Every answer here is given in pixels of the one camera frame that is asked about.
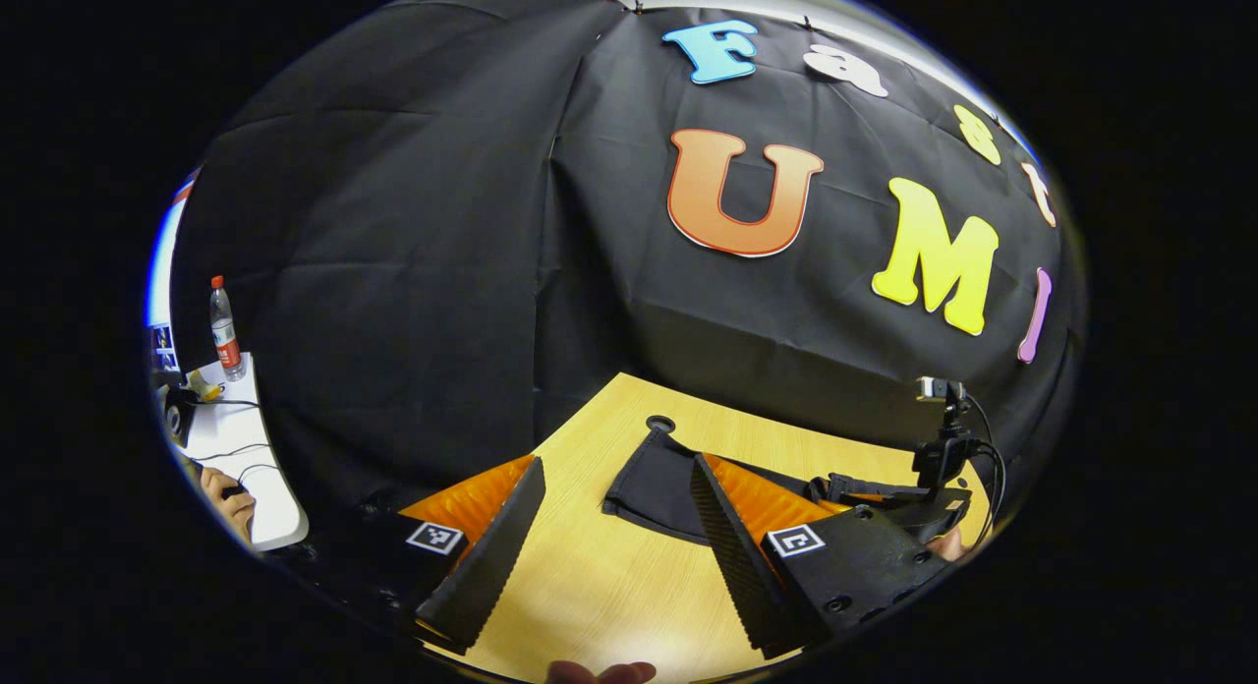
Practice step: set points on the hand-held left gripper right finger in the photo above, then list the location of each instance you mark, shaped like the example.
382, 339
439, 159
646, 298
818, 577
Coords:
732, 556

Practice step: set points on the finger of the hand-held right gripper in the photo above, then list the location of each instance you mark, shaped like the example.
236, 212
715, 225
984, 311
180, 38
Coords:
870, 489

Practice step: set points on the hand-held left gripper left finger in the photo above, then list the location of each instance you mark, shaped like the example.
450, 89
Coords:
496, 556

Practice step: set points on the dark grey jeans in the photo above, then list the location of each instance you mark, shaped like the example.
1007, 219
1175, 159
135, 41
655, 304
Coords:
654, 487

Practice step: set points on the dark round table grommet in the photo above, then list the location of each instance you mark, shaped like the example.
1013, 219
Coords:
660, 424

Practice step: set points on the white side desk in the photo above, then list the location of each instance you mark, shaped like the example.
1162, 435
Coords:
246, 427

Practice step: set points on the black backdrop cloth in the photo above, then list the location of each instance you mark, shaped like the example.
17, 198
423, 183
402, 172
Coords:
442, 271

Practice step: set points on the small yellow object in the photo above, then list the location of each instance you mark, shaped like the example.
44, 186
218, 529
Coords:
204, 385

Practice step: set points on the clear plastic water bottle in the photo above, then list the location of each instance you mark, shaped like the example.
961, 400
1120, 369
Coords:
227, 340

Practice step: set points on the black desk device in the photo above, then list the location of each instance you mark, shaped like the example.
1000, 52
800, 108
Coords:
180, 417

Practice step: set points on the bright computer screen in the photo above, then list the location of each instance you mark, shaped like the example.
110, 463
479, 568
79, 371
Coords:
159, 271

